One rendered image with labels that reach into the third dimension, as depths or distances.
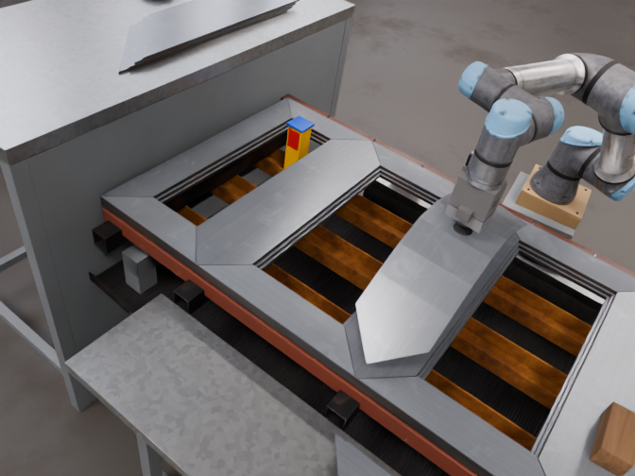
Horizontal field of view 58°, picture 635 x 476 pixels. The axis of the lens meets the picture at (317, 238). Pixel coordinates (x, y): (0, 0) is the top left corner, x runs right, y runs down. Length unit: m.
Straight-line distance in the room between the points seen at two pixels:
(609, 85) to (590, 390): 0.70
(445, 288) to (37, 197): 0.93
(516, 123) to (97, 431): 1.59
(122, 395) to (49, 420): 0.90
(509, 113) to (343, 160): 0.70
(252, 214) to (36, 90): 0.59
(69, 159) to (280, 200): 0.52
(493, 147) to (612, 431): 0.58
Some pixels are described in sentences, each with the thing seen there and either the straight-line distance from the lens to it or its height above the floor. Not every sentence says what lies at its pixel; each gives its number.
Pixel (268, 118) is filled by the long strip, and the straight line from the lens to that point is 1.83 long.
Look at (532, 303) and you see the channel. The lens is 1.68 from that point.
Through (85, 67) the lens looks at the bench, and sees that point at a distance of 1.63.
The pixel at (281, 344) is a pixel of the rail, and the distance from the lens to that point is 1.28.
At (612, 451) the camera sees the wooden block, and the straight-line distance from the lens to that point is 1.23.
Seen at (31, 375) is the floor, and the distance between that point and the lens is 2.25.
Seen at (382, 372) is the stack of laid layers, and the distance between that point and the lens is 1.20.
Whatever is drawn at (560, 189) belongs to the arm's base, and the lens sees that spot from 1.99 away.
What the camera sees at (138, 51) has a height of 1.07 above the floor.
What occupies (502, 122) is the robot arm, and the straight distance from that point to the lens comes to 1.11.
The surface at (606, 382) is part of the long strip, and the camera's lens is 1.40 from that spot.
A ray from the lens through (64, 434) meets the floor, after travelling 2.10.
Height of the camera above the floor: 1.81
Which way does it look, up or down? 43 degrees down
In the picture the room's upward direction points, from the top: 11 degrees clockwise
